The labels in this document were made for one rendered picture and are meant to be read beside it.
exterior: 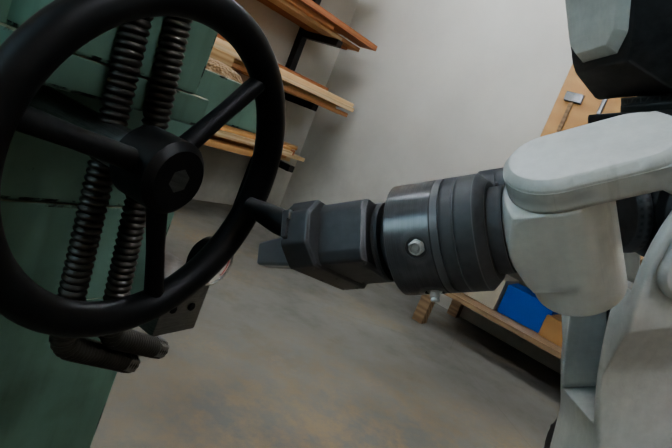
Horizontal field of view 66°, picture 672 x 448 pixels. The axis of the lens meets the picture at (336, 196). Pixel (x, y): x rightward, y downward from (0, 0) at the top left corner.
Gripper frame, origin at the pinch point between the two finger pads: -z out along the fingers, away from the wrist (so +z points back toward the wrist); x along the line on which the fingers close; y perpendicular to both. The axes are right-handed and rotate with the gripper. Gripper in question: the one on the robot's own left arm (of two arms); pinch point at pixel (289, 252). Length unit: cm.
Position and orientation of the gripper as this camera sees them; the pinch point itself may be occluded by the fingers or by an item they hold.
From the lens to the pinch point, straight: 47.4
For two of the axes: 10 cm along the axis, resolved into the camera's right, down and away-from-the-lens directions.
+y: 0.4, -9.3, 3.7
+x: 4.7, 3.4, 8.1
